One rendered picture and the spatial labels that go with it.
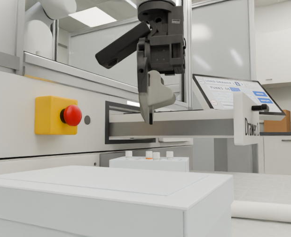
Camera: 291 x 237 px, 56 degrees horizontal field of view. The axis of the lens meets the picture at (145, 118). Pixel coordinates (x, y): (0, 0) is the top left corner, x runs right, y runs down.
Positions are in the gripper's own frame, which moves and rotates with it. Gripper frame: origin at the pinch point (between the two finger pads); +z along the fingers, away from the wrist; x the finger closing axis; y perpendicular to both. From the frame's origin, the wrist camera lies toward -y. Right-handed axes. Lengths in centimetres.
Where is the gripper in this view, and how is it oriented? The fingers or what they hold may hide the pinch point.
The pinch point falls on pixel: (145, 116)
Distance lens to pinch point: 50.6
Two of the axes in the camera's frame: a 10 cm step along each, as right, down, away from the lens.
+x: 1.9, 0.7, 9.8
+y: 9.8, -0.1, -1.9
